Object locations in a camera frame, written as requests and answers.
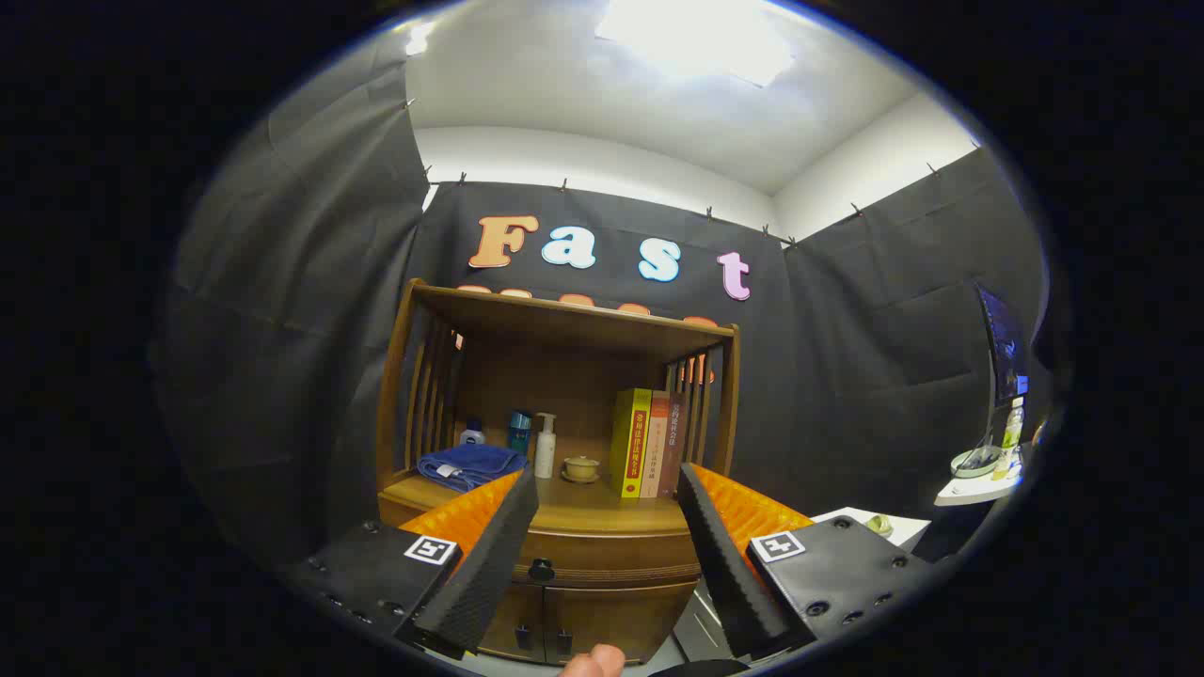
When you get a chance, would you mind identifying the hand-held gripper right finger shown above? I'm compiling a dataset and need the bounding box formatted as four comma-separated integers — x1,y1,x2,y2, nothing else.
677,462,937,659

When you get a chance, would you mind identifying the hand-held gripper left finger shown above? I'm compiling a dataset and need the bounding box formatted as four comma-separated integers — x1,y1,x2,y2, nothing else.
287,467,540,661

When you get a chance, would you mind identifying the wooden drawer with black knob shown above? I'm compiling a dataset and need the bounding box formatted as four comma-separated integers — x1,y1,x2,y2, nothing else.
378,496,703,590

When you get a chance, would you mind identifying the wooden cabinet door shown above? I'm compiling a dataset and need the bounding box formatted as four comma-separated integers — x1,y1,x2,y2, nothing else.
478,581,548,663
544,581,699,665

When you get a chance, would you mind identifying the wooden countertop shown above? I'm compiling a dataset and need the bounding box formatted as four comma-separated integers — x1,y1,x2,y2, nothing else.
381,470,692,537

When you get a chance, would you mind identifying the white side cabinet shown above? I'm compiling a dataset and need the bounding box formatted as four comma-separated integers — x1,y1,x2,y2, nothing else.
673,508,932,664

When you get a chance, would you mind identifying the wooden cabinet with slatted sides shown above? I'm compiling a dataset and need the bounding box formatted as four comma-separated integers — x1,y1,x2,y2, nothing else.
374,278,742,667

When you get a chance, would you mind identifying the folded blue towel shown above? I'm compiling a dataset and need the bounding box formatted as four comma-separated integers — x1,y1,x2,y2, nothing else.
417,444,530,494

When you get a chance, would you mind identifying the brown book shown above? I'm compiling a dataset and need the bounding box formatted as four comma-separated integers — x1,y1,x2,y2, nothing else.
657,393,690,497

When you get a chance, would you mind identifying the orange and white book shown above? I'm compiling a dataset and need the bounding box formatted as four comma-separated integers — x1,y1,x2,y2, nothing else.
641,391,672,499

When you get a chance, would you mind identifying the yellow book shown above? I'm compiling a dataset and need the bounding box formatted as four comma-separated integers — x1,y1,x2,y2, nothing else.
610,388,654,499

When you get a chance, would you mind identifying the white desk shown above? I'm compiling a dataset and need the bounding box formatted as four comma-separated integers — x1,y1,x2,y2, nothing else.
934,470,1022,509

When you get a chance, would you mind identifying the grey bowl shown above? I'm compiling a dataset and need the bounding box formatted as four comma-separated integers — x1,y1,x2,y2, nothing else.
950,447,1003,479

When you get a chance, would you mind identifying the green drink bottle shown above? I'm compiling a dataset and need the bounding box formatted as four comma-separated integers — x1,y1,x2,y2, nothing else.
999,400,1026,480

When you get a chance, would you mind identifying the computer monitor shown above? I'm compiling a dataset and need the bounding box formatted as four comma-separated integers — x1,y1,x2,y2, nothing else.
974,282,1031,405

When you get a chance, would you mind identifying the ceiling light panel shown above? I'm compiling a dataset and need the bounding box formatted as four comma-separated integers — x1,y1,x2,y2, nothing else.
594,0,796,88

